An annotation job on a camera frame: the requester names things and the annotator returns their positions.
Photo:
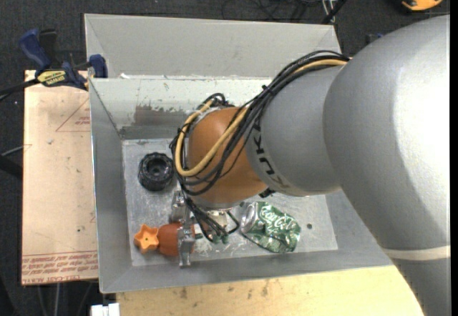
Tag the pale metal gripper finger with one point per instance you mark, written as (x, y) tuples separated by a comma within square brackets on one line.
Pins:
[(186, 244), (177, 204)]

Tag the crushed green drink can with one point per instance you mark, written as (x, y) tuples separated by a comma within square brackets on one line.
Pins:
[(275, 228)]

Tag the black cylinder on white bracket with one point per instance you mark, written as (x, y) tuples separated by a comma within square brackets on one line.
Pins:
[(267, 193)]

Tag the grey metal bin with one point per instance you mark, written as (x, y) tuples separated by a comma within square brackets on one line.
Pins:
[(200, 46)]

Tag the brown cardboard board, red print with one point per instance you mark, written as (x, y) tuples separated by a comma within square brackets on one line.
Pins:
[(57, 178)]

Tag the orange toy with star cap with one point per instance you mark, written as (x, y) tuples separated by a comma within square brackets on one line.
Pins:
[(165, 239)]

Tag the black ribbed rubber wheel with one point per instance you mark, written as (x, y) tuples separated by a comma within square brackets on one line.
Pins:
[(156, 171)]

